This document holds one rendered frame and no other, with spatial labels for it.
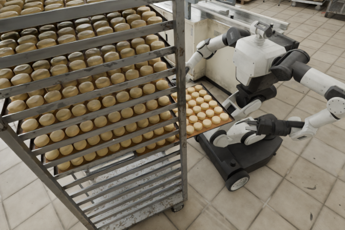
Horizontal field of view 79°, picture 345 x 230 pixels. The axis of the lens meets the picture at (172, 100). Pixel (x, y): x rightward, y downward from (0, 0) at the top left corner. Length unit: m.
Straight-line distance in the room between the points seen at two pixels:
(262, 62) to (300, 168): 1.20
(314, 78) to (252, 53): 0.33
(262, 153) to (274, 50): 0.95
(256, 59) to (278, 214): 1.17
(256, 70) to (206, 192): 1.06
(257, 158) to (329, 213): 0.60
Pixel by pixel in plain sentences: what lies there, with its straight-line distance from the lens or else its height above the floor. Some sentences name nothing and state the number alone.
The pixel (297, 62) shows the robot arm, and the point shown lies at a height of 1.11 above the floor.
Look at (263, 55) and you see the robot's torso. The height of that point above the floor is 1.10.
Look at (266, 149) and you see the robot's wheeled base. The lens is 1.96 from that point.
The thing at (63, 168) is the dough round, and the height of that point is 0.87.
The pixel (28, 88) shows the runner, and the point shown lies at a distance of 0.75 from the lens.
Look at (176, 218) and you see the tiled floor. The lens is 1.77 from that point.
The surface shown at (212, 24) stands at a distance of 2.42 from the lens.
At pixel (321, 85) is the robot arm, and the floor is 1.07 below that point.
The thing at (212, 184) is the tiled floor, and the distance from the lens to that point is 1.88.
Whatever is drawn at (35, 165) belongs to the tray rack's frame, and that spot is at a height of 1.02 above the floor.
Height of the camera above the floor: 1.67
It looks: 41 degrees down
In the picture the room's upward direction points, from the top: 4 degrees counter-clockwise
